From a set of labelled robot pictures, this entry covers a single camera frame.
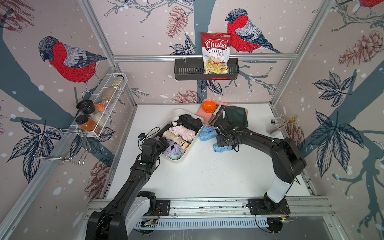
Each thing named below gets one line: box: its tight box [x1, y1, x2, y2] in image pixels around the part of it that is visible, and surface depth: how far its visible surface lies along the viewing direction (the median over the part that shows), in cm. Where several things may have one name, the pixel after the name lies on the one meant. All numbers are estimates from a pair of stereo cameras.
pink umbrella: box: [168, 121, 196, 142], surface depth 94 cm
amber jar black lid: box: [75, 114, 97, 131], surface depth 62 cm
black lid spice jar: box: [76, 99, 95, 115], surface depth 63 cm
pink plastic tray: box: [196, 98, 210, 125], surface depth 116 cm
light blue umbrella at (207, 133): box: [199, 126, 218, 142], surface depth 99 cm
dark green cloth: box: [221, 104, 249, 128], surface depth 116 cm
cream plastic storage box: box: [154, 108, 205, 164], surface depth 94 cm
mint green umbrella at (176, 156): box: [169, 152, 182, 160], surface depth 87 cm
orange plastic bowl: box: [202, 101, 217, 114], surface depth 116 cm
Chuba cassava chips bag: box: [200, 32, 231, 75], surface depth 85 cm
